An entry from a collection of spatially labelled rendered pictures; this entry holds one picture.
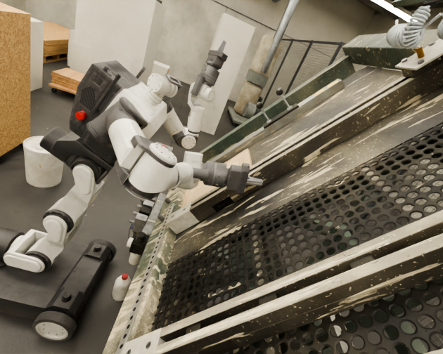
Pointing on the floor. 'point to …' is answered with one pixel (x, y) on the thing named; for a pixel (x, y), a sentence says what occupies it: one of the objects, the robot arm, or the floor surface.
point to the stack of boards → (55, 41)
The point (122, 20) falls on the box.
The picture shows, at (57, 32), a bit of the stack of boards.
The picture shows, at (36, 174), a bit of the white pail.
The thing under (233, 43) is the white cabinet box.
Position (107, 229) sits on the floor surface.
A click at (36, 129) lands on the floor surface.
